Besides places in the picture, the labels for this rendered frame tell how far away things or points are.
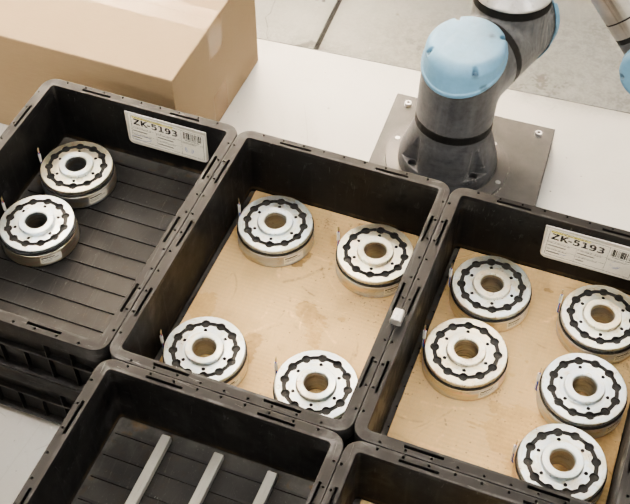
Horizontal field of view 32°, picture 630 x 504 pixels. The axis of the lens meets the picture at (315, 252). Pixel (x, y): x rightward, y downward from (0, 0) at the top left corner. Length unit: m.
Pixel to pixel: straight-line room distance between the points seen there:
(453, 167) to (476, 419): 0.45
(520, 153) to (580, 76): 1.32
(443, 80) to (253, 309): 0.42
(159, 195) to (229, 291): 0.20
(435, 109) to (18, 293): 0.63
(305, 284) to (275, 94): 0.53
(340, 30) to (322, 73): 1.21
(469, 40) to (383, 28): 1.58
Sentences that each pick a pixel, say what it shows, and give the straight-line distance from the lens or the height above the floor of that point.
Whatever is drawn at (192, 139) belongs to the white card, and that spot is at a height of 0.90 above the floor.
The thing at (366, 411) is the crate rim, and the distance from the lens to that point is 1.24.
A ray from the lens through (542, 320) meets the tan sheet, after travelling 1.46.
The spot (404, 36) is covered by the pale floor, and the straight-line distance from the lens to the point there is 3.15.
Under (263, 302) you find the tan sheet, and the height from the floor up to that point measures 0.83.
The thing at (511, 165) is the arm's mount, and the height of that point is 0.74.
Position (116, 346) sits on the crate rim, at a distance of 1.31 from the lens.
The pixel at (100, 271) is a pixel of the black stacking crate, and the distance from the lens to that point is 1.52.
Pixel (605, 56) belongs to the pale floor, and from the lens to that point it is 3.17.
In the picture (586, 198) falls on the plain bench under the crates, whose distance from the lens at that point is 1.79.
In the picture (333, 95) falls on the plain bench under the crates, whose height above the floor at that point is 0.70.
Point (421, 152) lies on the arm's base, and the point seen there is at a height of 0.81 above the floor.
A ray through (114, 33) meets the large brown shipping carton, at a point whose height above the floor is 0.90.
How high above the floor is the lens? 1.99
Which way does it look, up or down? 50 degrees down
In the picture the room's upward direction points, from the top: 1 degrees counter-clockwise
